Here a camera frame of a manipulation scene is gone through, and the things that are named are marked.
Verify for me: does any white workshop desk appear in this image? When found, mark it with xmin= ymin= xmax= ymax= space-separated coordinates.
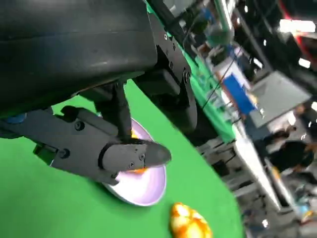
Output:
xmin=232 ymin=135 xmax=295 ymax=214

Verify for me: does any green table cloth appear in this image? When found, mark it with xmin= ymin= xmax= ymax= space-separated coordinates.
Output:
xmin=0 ymin=0 xmax=245 ymax=238

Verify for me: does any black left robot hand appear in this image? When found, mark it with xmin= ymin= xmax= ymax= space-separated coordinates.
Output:
xmin=0 ymin=0 xmax=198 ymax=186

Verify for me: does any person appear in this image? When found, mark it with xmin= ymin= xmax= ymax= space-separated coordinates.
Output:
xmin=266 ymin=104 xmax=317 ymax=176

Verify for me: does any lilac plate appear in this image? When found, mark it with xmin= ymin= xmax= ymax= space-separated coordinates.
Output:
xmin=98 ymin=114 xmax=167 ymax=206

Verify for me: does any blue box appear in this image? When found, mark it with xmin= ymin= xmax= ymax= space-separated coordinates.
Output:
xmin=223 ymin=73 xmax=258 ymax=115

